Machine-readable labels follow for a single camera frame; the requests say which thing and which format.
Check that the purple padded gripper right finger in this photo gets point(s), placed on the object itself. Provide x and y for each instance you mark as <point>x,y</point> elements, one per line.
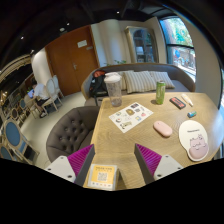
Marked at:
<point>153,165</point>

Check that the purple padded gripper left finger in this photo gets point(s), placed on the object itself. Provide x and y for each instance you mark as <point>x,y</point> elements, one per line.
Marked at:
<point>73,168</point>

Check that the pink computer mouse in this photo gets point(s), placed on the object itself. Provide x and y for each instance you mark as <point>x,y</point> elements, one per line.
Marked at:
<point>163,128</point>

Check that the white cat mouse pad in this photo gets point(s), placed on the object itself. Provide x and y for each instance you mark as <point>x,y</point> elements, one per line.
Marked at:
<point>194,139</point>

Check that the yellow QR code stand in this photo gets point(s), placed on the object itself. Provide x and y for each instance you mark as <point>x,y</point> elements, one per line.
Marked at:
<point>103,177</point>

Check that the grey tufted armchair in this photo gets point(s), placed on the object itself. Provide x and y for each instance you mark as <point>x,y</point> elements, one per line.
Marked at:
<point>72,132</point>

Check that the sticker sheet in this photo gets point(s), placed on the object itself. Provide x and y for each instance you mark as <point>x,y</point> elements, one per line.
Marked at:
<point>130,116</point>

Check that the blue cushioned chair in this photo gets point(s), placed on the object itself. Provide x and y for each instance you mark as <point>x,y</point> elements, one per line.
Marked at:
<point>18,142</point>

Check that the small blue eraser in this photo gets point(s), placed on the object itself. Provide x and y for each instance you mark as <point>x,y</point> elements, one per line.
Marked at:
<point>192,114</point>

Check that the white tube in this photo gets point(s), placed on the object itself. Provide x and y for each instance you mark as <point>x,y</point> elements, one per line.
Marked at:
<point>187,99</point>

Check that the green drink can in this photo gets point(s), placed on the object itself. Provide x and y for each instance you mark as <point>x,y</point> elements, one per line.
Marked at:
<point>160,92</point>

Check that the black backpack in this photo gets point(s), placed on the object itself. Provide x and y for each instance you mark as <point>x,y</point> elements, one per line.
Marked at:
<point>98,87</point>

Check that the seated person in white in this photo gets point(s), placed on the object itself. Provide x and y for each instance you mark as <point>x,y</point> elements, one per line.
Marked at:
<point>40,95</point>

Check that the striped cushion left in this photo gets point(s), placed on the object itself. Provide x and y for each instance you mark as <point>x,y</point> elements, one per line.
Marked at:
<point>139,82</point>

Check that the striped cushion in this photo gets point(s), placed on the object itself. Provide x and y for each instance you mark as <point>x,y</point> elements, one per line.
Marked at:
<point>162,76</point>
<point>139,82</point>

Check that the white chair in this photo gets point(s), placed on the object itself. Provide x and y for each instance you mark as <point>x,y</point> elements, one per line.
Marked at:
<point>53,96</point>

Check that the striped cushion right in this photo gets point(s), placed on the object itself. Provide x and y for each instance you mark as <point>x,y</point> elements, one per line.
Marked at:
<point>162,76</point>

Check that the grey sofa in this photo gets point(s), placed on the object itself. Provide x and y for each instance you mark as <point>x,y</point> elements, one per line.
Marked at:
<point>181,81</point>

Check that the clear plastic tumbler with lid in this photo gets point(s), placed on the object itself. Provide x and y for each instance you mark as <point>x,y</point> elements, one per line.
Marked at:
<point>112,81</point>

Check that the brown wooden door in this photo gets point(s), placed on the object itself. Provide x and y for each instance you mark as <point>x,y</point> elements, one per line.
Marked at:
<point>71,58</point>

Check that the window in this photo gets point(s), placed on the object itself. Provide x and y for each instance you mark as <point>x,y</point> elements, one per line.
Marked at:
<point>179,45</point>

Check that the arched display cabinet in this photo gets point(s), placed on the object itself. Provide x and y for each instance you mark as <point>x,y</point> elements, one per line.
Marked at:
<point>142,44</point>

